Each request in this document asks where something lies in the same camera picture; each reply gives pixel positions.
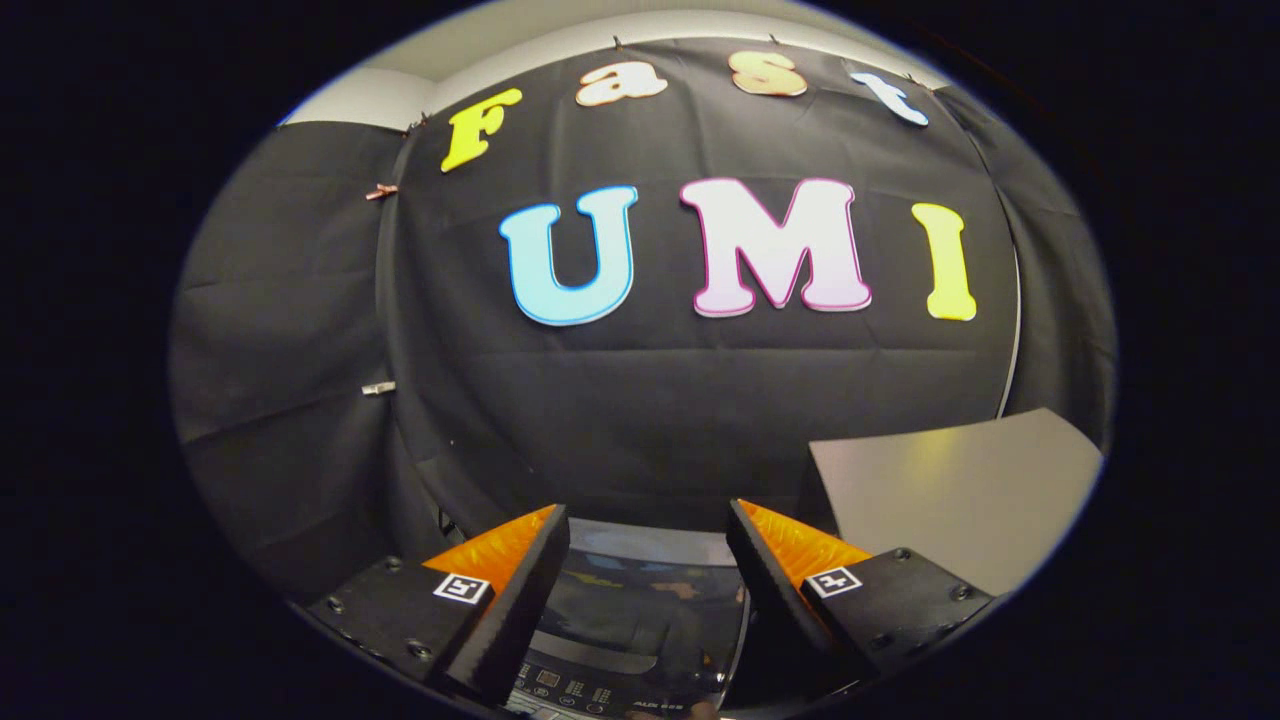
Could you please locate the white backdrop frame pole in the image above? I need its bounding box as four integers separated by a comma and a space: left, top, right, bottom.
996, 245, 1023, 419

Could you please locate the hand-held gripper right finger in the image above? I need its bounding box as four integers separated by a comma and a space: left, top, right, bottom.
725, 498, 996, 696

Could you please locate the black backdrop cloth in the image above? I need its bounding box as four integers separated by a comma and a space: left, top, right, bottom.
170, 38, 1116, 601

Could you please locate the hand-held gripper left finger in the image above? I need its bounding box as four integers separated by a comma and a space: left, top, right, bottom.
305, 503, 571, 706

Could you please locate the grey stand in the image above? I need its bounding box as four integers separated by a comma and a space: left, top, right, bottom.
808, 407, 1104, 598

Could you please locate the grey washing machine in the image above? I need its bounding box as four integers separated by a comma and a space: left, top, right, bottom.
500, 518, 756, 720

